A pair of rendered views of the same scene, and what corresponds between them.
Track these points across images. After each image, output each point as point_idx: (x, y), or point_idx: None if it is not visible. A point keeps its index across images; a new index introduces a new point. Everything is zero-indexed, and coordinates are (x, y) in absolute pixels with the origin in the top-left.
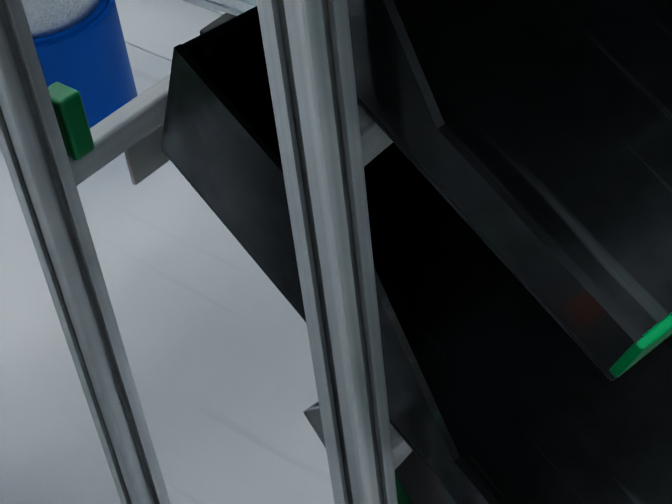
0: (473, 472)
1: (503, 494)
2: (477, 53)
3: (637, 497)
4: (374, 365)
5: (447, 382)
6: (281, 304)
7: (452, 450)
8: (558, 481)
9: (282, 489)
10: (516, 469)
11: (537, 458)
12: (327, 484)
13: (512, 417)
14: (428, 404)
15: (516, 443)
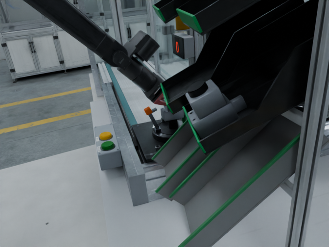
0: (192, 64)
1: (193, 77)
2: None
3: (182, 92)
4: (204, 37)
5: (215, 66)
6: None
7: (196, 60)
8: (191, 82)
9: (327, 209)
10: (196, 77)
11: (196, 79)
12: (325, 218)
13: (204, 75)
14: (200, 51)
15: (199, 76)
